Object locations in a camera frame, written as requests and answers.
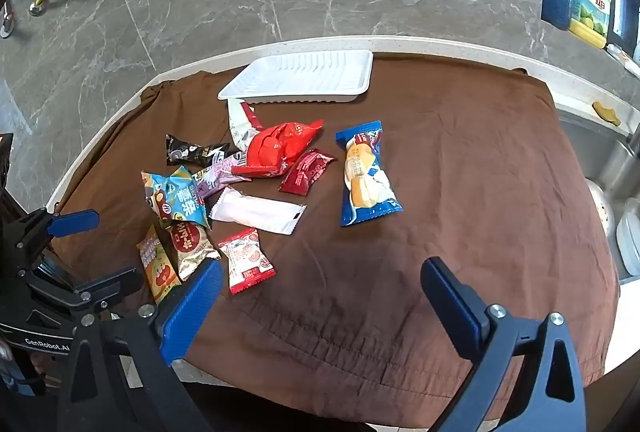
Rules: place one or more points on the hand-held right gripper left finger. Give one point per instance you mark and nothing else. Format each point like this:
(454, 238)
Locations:
(192, 307)

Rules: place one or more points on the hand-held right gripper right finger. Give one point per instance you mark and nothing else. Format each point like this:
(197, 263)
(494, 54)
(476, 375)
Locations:
(450, 307)

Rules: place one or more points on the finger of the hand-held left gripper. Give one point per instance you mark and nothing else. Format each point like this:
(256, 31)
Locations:
(117, 283)
(75, 220)

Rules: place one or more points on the orange snack packet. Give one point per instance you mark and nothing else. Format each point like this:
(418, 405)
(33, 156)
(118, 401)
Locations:
(157, 269)

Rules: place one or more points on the gold and red snack packet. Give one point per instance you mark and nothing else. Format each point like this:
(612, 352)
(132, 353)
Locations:
(190, 244)

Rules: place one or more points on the small red white snack packet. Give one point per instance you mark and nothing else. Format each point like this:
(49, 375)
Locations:
(247, 259)

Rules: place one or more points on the blue cartoon snack packet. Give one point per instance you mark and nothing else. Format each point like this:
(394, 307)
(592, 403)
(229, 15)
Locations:
(172, 197)

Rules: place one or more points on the long white snack packet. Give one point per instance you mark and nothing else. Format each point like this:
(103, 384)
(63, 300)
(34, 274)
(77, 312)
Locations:
(255, 212)

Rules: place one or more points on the light purple snack packet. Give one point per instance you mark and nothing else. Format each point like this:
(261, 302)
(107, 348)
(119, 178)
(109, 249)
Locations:
(217, 179)

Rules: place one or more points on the black snack packet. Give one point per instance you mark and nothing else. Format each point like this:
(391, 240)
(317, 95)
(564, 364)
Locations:
(192, 152)

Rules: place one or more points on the blue bread packet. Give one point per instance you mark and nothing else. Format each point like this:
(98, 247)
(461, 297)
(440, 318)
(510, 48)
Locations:
(365, 172)

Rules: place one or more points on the small dark red snack packet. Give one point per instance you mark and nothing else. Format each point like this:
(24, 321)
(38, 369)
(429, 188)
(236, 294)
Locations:
(305, 172)

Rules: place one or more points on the large red snack packet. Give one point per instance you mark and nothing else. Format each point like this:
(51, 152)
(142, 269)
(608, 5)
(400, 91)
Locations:
(275, 147)

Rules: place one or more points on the white and red snack packet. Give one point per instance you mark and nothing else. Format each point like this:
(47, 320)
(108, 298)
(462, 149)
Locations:
(240, 122)

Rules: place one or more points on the white plastic tray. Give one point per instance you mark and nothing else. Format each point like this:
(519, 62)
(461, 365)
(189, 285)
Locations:
(300, 74)

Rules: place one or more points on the speckled plate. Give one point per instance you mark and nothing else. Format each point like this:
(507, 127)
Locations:
(601, 207)

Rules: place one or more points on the white bowls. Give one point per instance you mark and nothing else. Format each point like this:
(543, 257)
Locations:
(630, 237)

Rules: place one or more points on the steel sink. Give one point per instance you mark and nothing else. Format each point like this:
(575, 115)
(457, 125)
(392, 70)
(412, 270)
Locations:
(590, 152)

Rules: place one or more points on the yellow sponge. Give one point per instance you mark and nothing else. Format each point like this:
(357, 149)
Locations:
(606, 113)

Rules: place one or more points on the green dish soap bottle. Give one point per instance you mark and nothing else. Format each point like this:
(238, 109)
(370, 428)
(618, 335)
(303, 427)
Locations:
(592, 12)

